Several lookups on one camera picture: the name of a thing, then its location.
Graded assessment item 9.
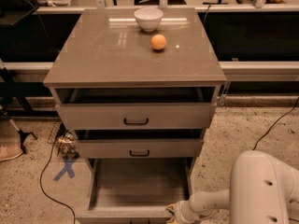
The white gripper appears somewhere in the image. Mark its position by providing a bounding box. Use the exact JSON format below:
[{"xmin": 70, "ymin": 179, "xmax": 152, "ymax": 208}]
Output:
[{"xmin": 165, "ymin": 201, "xmax": 194, "ymax": 224}]

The grey drawer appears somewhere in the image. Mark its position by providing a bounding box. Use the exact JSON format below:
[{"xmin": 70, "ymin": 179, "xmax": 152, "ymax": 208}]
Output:
[
  {"xmin": 56, "ymin": 104, "xmax": 216, "ymax": 130},
  {"xmin": 76, "ymin": 139, "xmax": 203, "ymax": 159},
  {"xmin": 76, "ymin": 158, "xmax": 191, "ymax": 224}
]

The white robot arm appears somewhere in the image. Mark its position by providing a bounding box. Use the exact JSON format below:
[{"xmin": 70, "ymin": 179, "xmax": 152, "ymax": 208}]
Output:
[{"xmin": 166, "ymin": 150, "xmax": 299, "ymax": 224}]

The grey drawer cabinet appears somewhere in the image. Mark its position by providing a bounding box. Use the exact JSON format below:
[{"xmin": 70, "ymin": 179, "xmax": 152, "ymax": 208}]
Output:
[{"xmin": 43, "ymin": 7, "xmax": 227, "ymax": 173}]

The blue tape cross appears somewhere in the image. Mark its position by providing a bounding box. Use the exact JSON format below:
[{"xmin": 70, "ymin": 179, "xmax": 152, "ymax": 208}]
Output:
[{"xmin": 53, "ymin": 152, "xmax": 79, "ymax": 181}]

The shiny crumpled wrapper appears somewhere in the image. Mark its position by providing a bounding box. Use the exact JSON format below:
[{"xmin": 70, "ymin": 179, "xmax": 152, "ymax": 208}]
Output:
[{"xmin": 57, "ymin": 132, "xmax": 76, "ymax": 154}]

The black tripod leg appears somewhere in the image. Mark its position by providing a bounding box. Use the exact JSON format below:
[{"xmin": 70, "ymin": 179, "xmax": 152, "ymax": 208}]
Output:
[{"xmin": 0, "ymin": 105, "xmax": 37, "ymax": 154}]

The orange ball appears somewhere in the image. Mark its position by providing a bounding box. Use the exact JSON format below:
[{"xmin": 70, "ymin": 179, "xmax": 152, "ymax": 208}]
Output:
[{"xmin": 150, "ymin": 35, "xmax": 166, "ymax": 50}]

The shoe at left edge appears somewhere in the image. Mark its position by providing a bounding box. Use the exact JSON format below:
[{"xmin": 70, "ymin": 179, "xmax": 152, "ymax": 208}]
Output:
[{"xmin": 0, "ymin": 146, "xmax": 23, "ymax": 161}]

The white ceramic bowl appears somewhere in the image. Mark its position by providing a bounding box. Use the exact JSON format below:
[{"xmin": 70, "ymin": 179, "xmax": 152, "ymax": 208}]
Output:
[{"xmin": 134, "ymin": 7, "xmax": 164, "ymax": 32}]

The black floor cable left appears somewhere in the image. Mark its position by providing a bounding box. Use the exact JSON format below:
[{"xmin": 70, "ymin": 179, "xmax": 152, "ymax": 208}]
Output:
[{"xmin": 38, "ymin": 137, "xmax": 77, "ymax": 224}]

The black floor cable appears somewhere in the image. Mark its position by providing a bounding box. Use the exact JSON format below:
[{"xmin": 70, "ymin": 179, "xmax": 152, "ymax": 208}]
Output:
[
  {"xmin": 251, "ymin": 96, "xmax": 299, "ymax": 151},
  {"xmin": 38, "ymin": 137, "xmax": 77, "ymax": 224}
]

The black floor cable right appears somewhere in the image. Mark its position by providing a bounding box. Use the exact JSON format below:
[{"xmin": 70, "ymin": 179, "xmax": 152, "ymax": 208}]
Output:
[{"xmin": 251, "ymin": 96, "xmax": 299, "ymax": 151}]

